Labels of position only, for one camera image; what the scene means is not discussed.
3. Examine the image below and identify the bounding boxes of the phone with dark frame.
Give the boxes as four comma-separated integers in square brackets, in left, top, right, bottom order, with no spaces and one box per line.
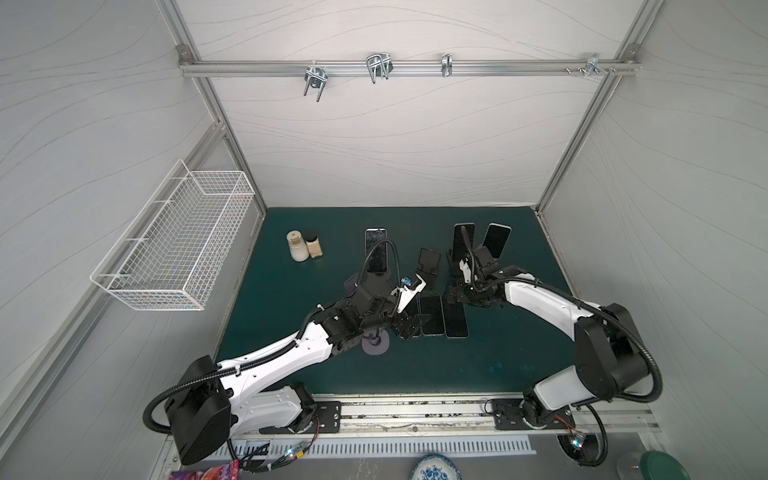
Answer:
[419,292,445,336]

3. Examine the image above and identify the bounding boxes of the phone with light green frame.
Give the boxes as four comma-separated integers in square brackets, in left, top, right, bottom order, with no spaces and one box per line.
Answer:
[404,296,419,324]

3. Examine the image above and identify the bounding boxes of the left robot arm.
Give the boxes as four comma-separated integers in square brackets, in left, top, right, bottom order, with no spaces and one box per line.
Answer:
[143,274,427,466]

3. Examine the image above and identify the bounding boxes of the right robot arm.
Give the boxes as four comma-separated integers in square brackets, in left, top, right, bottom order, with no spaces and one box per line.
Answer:
[448,247,663,426]

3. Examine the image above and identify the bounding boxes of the purple round stand middle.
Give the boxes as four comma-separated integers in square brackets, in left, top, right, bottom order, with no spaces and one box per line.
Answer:
[343,273,359,295]

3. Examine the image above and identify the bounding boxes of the purple round stand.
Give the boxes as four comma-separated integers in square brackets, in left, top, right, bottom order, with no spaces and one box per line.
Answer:
[361,330,390,356]
[343,273,359,295]

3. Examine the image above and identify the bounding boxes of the purple round stand front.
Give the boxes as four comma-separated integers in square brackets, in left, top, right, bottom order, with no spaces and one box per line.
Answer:
[361,330,390,356]

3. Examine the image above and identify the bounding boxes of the phone with cracked screen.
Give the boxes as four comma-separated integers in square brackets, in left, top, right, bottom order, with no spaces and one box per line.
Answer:
[364,228,388,275]

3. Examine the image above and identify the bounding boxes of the black rectangular phone stand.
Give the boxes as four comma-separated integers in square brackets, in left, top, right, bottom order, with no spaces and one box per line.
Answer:
[447,249,465,278]

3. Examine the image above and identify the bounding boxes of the black folding phone stand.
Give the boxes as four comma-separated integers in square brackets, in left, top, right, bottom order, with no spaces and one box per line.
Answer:
[416,248,441,289]

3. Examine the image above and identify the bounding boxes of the small brown bottle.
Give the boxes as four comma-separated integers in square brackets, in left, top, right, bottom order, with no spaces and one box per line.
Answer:
[304,232,323,258]

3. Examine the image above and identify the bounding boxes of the cream plastic bottle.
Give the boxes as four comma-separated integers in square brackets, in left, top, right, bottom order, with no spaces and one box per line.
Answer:
[286,230,310,263]

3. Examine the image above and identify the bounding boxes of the blue white plate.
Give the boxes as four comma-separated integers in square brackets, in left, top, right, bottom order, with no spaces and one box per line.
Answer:
[409,454,462,480]

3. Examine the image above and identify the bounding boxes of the pink patterned bag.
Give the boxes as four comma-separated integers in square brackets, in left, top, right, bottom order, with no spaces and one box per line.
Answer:
[168,460,240,480]

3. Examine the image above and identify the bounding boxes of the metal top crossbar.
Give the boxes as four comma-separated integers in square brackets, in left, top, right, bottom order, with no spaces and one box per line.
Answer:
[179,53,641,79]

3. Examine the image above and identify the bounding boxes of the green round lid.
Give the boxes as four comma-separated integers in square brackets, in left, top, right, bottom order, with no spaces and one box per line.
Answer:
[638,451,691,480]

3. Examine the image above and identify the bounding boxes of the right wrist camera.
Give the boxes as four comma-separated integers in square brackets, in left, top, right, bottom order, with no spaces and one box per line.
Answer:
[458,258,474,284]

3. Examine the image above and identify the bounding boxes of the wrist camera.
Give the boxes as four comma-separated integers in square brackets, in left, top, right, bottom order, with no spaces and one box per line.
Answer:
[458,258,474,284]
[397,274,427,314]

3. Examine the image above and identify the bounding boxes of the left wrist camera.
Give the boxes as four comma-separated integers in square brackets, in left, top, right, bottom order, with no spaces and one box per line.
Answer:
[397,274,427,314]

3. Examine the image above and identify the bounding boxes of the phone with white frame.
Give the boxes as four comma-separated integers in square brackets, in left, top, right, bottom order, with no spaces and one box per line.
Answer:
[482,223,512,259]

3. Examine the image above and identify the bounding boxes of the phone with purple frame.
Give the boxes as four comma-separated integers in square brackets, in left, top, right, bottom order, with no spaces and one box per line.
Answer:
[451,223,475,263]

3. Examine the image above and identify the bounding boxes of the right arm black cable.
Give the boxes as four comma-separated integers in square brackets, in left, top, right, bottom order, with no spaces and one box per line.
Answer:
[459,224,664,404]

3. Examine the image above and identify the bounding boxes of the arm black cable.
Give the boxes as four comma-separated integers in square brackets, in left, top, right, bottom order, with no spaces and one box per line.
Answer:
[459,224,664,404]
[142,238,402,435]

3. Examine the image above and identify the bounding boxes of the white wire basket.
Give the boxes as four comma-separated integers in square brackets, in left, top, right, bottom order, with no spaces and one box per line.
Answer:
[90,159,255,311]

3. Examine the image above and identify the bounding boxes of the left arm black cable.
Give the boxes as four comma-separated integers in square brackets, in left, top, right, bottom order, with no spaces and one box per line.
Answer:
[142,238,402,435]

